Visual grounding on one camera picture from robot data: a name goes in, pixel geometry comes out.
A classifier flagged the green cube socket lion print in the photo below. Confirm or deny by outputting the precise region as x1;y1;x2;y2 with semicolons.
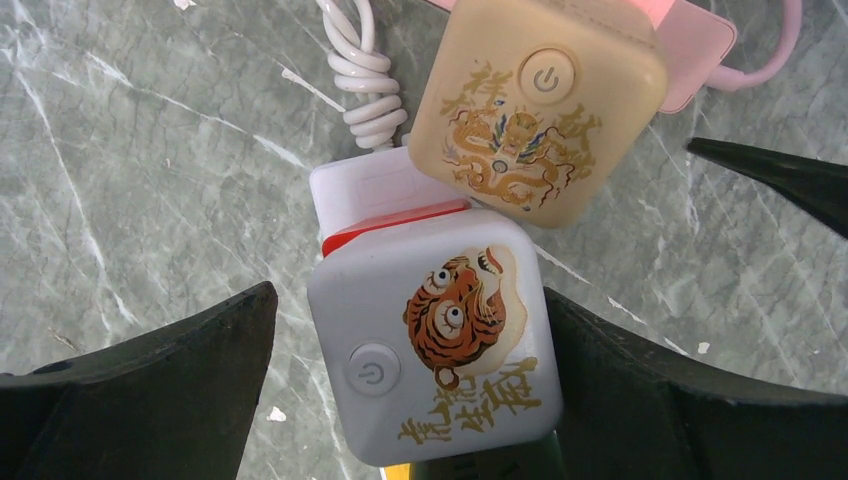
410;432;569;480

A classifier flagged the pink power strip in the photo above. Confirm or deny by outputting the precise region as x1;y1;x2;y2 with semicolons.
423;0;739;115

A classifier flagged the yellow cube socket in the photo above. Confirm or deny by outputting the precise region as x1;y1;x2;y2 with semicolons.
380;464;411;480

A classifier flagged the white power strip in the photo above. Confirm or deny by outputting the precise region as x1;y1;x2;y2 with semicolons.
309;147;465;240

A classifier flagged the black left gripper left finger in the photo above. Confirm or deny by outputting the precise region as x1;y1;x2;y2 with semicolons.
1;281;278;479

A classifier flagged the white coiled power cable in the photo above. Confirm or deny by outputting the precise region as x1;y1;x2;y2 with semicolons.
314;0;409;151

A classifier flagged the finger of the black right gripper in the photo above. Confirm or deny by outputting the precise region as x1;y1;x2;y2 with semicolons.
686;137;847;238

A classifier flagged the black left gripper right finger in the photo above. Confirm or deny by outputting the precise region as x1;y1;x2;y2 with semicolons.
545;289;847;479

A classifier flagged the beige cube socket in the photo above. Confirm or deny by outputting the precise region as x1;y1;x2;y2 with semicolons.
408;0;668;228

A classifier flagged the white cube socket tiger print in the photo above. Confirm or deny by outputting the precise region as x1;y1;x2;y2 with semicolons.
307;208;563;467

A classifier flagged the pink power cable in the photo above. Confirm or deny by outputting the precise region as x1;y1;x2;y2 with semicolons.
705;0;804;94

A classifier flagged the red cube socket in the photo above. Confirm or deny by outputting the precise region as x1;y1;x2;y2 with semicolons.
321;199;471;257

